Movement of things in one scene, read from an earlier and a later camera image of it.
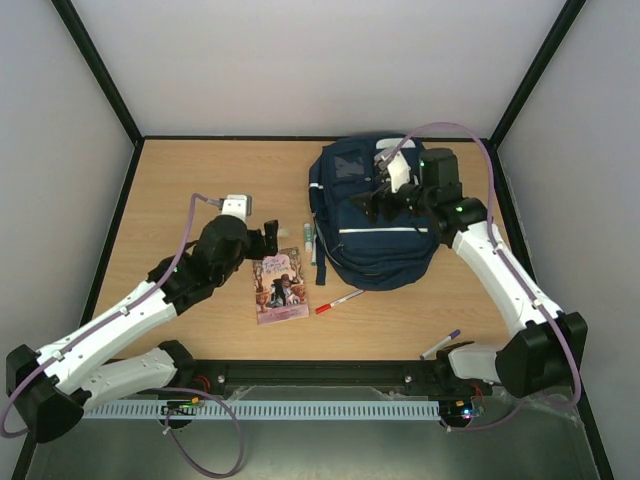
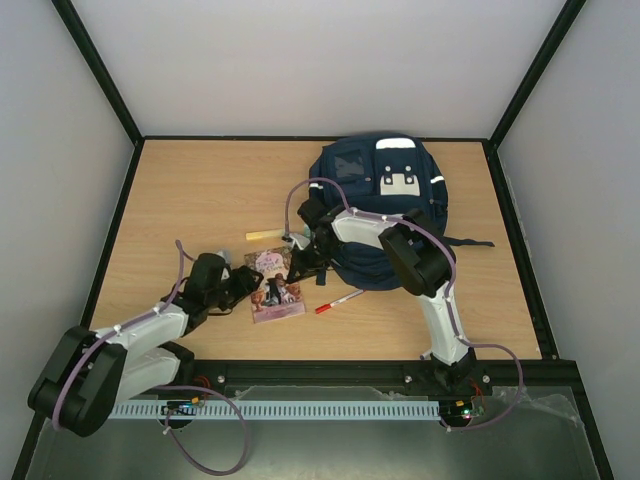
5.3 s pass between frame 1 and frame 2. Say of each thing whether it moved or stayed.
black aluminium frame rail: stayed
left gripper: moved
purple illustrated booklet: stayed
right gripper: moved
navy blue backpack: stayed
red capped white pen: stayed
